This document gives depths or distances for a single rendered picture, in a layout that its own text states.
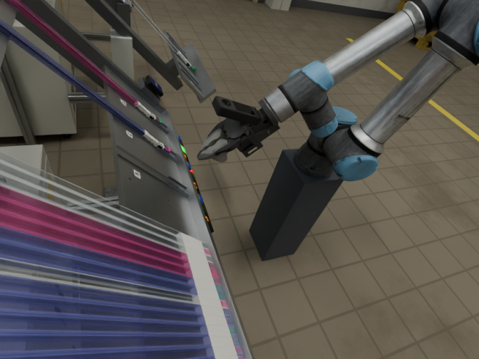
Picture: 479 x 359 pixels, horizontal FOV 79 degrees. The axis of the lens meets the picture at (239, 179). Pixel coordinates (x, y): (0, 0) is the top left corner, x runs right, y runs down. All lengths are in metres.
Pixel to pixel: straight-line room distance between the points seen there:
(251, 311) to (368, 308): 0.55
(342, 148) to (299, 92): 0.27
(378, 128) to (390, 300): 1.00
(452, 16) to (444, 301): 1.37
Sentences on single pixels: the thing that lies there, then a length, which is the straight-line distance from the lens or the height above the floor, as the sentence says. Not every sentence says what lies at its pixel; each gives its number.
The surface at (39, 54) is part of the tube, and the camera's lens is 0.57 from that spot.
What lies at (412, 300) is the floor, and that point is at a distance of 1.75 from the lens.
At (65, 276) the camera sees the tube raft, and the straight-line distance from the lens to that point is 0.32.
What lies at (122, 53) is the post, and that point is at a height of 0.78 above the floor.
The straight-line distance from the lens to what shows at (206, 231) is 0.58.
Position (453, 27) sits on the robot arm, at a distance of 0.84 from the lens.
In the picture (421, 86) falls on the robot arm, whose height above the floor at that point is 0.97.
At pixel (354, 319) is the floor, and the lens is 1.51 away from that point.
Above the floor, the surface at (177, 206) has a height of 0.75.
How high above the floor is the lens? 1.21
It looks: 44 degrees down
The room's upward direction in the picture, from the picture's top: 17 degrees clockwise
